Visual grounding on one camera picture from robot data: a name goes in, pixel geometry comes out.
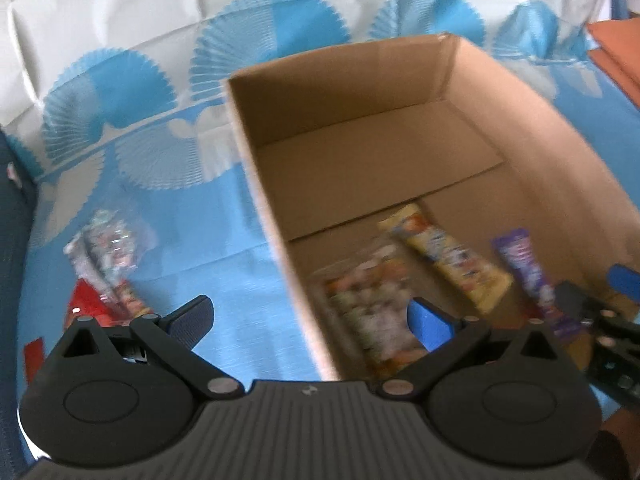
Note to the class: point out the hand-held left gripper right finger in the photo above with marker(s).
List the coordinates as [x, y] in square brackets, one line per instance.
[430, 325]

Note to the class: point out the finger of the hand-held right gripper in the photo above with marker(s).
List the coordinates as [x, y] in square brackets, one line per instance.
[625, 282]
[580, 302]

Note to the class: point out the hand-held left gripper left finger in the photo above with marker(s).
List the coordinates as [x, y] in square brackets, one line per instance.
[195, 320]

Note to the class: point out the purple snack packet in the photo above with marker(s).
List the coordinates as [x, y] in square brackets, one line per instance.
[530, 270]

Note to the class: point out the clear bag of candies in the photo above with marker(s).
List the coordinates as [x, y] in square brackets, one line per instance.
[370, 300]

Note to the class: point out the clear candy bag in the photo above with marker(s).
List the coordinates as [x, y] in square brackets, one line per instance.
[107, 245]

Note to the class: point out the cardboard box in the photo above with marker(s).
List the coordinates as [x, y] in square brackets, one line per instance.
[375, 160]

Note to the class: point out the yellow snack packet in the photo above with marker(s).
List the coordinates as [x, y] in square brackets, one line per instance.
[450, 260]

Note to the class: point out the red snack packet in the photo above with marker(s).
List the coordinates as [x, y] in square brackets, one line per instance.
[87, 302]
[34, 357]

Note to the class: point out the blue white printed sheet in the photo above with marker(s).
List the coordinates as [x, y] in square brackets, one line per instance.
[150, 160]

